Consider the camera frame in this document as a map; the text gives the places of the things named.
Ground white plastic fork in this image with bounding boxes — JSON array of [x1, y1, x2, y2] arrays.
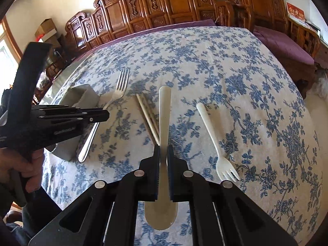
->
[[196, 102, 240, 181]]

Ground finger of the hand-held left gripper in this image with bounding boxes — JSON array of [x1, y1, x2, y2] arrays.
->
[[32, 105, 107, 116], [38, 110, 110, 131]]

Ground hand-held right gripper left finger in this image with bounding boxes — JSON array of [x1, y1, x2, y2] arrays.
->
[[28, 145, 161, 246]]

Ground metal fork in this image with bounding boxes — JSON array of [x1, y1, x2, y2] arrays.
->
[[78, 68, 130, 163]]

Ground purple armchair cushion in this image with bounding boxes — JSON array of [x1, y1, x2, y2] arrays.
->
[[253, 26, 315, 66]]

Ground wooden chopstick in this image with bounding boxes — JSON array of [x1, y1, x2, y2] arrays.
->
[[142, 95, 161, 134], [136, 93, 161, 145]]

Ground carved wooden armchair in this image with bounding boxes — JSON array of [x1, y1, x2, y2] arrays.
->
[[222, 0, 321, 98]]

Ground grey fluffy bundle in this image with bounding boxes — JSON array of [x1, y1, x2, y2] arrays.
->
[[311, 69, 328, 100]]

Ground wooden side table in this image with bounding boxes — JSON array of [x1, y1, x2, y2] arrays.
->
[[315, 31, 328, 67]]

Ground person's left hand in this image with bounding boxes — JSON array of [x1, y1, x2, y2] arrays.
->
[[0, 147, 44, 194]]

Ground brown cardboard box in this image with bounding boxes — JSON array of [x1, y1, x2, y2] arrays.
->
[[34, 18, 57, 41]]

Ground wooden door frame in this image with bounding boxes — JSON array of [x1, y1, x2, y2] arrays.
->
[[0, 15, 23, 62]]

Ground blue floral tablecloth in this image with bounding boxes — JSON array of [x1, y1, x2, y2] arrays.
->
[[41, 26, 322, 246]]

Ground carved wooden sofa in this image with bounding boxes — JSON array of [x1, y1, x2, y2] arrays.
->
[[64, 0, 235, 54]]

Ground long purple sofa cushion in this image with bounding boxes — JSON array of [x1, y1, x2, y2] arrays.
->
[[84, 19, 216, 54]]

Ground rectangular metal tray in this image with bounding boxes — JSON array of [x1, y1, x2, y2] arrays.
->
[[46, 83, 100, 162]]

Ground red card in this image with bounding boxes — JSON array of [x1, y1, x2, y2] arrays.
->
[[286, 2, 306, 26]]

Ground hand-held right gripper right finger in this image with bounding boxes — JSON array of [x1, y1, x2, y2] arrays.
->
[[166, 145, 299, 246]]

